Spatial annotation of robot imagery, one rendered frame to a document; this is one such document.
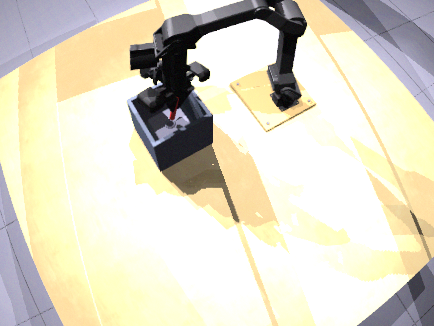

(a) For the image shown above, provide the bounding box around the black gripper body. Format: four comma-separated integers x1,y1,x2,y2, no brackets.
136,61,210,114

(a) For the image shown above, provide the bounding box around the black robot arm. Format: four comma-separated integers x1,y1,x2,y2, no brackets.
129,0,307,112

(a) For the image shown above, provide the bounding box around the red peg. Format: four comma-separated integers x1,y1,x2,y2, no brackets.
169,97,179,120

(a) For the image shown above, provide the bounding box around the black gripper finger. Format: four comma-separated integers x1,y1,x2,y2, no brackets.
174,84,195,109
165,96,178,113

